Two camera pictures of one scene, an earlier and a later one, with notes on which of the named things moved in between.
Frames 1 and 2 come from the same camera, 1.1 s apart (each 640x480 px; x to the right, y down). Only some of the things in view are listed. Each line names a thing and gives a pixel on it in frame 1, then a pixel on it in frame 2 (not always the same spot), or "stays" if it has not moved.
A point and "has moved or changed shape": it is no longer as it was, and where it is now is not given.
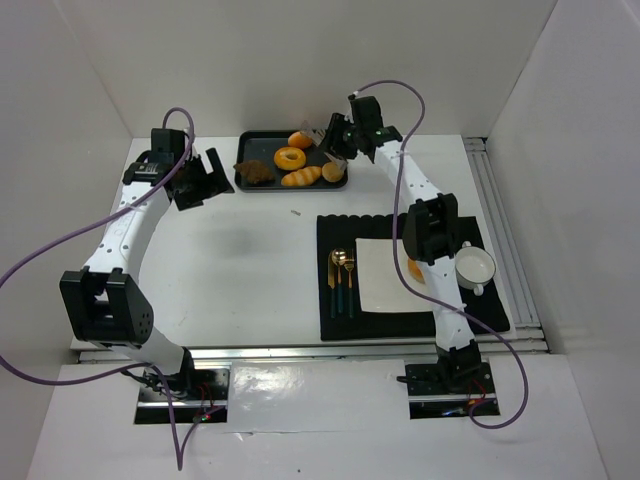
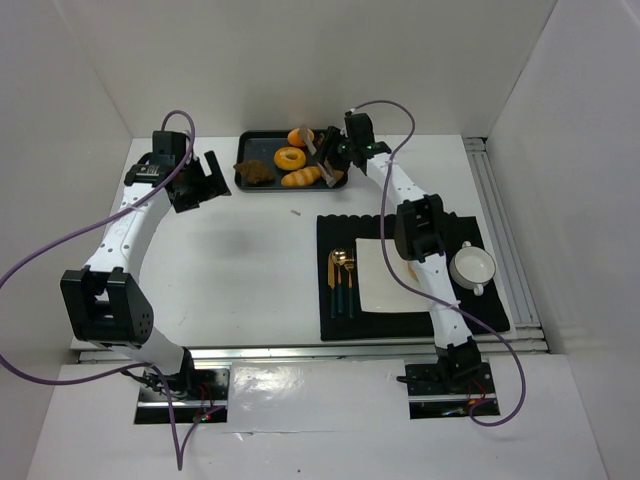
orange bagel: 415,270 stays
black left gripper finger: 220,175 stays
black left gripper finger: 188,200 stays
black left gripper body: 198,179 stays
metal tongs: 316,136 has moved or changed shape
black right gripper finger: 369,151 to 340,165
